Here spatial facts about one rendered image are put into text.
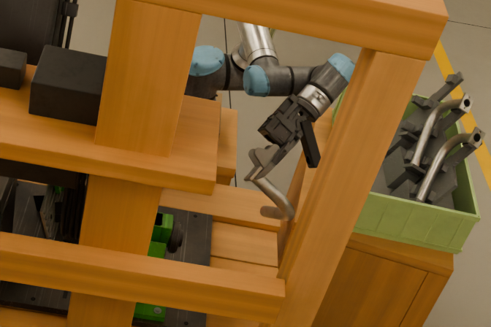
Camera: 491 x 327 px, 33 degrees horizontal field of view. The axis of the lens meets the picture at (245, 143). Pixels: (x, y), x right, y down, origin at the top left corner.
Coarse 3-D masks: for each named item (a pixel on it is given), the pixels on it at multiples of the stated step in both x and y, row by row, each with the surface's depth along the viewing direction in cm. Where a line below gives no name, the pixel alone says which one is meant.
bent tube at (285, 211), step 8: (256, 168) 194; (248, 176) 195; (256, 184) 194; (264, 184) 193; (272, 184) 194; (264, 192) 194; (272, 192) 194; (280, 192) 195; (272, 200) 195; (280, 200) 194; (288, 200) 196; (264, 208) 215; (272, 208) 211; (280, 208) 196; (288, 208) 196; (264, 216) 216; (272, 216) 210; (280, 216) 204; (288, 216) 198
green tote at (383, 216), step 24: (456, 168) 285; (456, 192) 280; (360, 216) 260; (384, 216) 260; (408, 216) 259; (432, 216) 259; (456, 216) 257; (480, 216) 258; (408, 240) 265; (432, 240) 265; (456, 240) 264
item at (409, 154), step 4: (420, 124) 278; (416, 128) 278; (420, 128) 278; (420, 132) 278; (432, 132) 277; (436, 132) 277; (432, 136) 277; (436, 136) 277; (408, 152) 276; (412, 152) 275; (408, 156) 274; (412, 156) 275; (424, 156) 274; (408, 160) 275; (424, 160) 273; (420, 164) 275; (424, 164) 273
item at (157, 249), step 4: (152, 244) 192; (156, 244) 192; (160, 244) 192; (164, 244) 192; (152, 248) 192; (156, 248) 192; (160, 248) 192; (164, 248) 192; (148, 252) 192; (152, 252) 192; (156, 252) 192; (160, 252) 192; (164, 252) 192; (152, 256) 192; (156, 256) 192; (160, 256) 192
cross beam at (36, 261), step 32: (0, 256) 165; (32, 256) 165; (64, 256) 166; (96, 256) 168; (128, 256) 170; (64, 288) 170; (96, 288) 170; (128, 288) 170; (160, 288) 170; (192, 288) 170; (224, 288) 170; (256, 288) 171; (256, 320) 176
